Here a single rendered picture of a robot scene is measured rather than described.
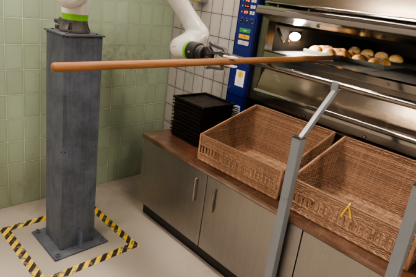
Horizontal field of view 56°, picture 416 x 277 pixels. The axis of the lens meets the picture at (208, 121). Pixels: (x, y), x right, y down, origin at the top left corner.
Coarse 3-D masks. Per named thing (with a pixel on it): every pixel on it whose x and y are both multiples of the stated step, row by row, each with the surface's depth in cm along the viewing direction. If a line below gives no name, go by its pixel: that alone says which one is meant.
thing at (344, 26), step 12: (264, 12) 218; (276, 12) 212; (288, 12) 207; (300, 24) 219; (312, 24) 207; (324, 24) 197; (336, 24) 188; (348, 24) 184; (360, 24) 180; (372, 36) 192; (396, 36) 175; (408, 36) 168
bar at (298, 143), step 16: (256, 64) 197; (272, 64) 192; (320, 80) 173; (368, 96) 159; (384, 96) 154; (320, 112) 164; (304, 128) 162; (304, 144) 161; (288, 160) 163; (288, 176) 164; (288, 192) 165; (288, 208) 169; (272, 240) 174; (400, 240) 133; (272, 256) 175; (400, 256) 134; (272, 272) 177; (400, 272) 136
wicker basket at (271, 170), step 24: (240, 120) 237; (264, 120) 239; (288, 120) 228; (216, 144) 208; (264, 144) 236; (288, 144) 226; (216, 168) 210; (240, 168) 212; (264, 168) 187; (264, 192) 188
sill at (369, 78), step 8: (264, 56) 240; (272, 56) 235; (280, 56) 231; (296, 64) 224; (304, 64) 220; (312, 64) 217; (320, 64) 213; (328, 64) 215; (328, 72) 210; (336, 72) 207; (344, 72) 204; (352, 72) 201; (360, 72) 201; (360, 80) 198; (368, 80) 195; (376, 80) 192; (384, 80) 189; (392, 80) 188; (392, 88) 187; (400, 88) 185; (408, 88) 182
